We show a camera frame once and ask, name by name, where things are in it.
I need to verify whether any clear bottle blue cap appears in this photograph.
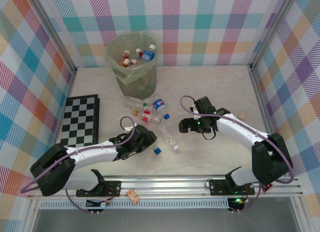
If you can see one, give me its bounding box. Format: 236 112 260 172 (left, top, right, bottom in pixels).
149 142 162 156

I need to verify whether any blue label water bottle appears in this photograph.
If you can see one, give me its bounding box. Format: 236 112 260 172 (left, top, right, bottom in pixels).
139 44 156 63

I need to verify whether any translucent bin with green liner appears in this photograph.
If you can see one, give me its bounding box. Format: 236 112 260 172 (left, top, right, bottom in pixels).
104 32 162 98

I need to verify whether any clear bottle white cap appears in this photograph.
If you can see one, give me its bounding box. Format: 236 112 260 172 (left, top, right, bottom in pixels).
157 124 181 151

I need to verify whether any clear bottle green label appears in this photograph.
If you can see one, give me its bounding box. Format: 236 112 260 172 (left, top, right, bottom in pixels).
124 98 154 112

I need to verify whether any clear bottle blue pepsi label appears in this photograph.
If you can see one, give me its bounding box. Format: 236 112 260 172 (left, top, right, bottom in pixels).
149 93 168 112

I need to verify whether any small orange tag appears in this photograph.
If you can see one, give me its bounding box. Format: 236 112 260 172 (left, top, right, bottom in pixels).
126 189 140 203

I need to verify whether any black and white chessboard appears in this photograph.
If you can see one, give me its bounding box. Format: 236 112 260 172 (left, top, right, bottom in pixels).
59 93 101 149

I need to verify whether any black controller board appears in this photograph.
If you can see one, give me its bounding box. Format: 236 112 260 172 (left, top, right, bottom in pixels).
86 199 111 208

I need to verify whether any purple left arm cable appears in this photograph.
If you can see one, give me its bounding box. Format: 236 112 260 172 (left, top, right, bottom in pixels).
19 116 138 215

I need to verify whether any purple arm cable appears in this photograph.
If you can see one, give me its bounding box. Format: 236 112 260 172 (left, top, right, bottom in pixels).
19 116 138 215
179 94 295 214

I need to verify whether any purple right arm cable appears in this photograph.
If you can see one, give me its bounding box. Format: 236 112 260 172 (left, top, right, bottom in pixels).
179 94 295 214

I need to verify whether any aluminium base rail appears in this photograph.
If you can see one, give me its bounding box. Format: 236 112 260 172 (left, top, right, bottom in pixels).
26 176 304 199

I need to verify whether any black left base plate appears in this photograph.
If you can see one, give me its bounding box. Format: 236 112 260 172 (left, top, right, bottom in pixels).
76 181 122 198

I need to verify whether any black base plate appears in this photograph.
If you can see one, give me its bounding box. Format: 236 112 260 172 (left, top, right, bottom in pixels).
208 179 256 196
76 181 122 198

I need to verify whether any aluminium frame side bar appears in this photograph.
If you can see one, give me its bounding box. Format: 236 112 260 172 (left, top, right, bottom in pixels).
248 64 276 138
44 68 79 179

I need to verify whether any white slotted cable duct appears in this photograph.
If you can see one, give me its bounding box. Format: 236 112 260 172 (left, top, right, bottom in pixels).
39 201 231 210

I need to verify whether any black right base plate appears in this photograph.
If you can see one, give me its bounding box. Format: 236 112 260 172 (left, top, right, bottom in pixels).
208 179 256 196

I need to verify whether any aluminium frame post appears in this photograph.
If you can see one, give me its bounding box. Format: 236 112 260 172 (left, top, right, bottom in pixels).
28 0 78 74
248 0 301 72

